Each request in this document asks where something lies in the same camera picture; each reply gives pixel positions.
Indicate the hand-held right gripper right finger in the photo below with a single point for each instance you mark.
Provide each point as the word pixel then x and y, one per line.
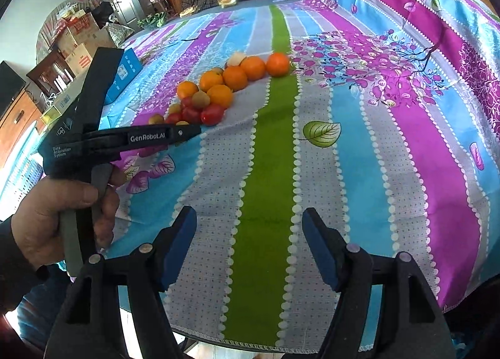
pixel 322 249

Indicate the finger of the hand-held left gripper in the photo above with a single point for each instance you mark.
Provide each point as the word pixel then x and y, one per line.
pixel 183 135

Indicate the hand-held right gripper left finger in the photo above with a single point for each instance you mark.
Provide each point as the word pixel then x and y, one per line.
pixel 179 249

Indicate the tan longan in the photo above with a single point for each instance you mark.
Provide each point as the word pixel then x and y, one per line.
pixel 217 69
pixel 202 99
pixel 156 118
pixel 175 109
pixel 181 123

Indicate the cluster of oranges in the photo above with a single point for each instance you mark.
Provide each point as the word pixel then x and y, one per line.
pixel 253 67

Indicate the person's left forearm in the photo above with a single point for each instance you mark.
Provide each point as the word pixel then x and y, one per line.
pixel 15 265

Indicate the person's left hand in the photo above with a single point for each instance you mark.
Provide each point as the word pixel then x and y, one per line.
pixel 47 210

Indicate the red tomato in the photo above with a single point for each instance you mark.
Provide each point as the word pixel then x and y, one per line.
pixel 191 114
pixel 213 114
pixel 186 102
pixel 173 118

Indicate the long pale cardboard box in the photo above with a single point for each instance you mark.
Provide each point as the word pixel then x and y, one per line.
pixel 62 103

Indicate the blue cardboard box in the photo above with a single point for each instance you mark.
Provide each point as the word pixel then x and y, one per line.
pixel 129 69

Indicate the stack of cardboard boxes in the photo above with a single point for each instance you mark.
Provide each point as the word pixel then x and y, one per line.
pixel 82 42

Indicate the wooden drawer cabinet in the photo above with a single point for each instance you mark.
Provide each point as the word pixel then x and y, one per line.
pixel 17 128

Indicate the black flat screen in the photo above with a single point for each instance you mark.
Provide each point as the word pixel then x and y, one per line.
pixel 9 85

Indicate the beige cut sugarcane chunk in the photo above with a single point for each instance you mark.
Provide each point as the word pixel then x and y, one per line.
pixel 237 58

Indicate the pink floral round panel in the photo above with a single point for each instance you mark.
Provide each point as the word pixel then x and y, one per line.
pixel 49 17

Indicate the green leafy plant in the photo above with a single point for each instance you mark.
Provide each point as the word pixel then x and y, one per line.
pixel 154 21

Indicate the yellow snack pack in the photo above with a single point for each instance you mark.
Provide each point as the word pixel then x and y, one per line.
pixel 226 0

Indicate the person's blue trousers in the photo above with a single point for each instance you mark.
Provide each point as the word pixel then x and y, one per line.
pixel 43 304

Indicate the folded floral quilt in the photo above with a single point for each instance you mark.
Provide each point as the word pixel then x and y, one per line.
pixel 410 11

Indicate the dark wooden frame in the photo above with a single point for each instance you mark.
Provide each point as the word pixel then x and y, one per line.
pixel 50 67

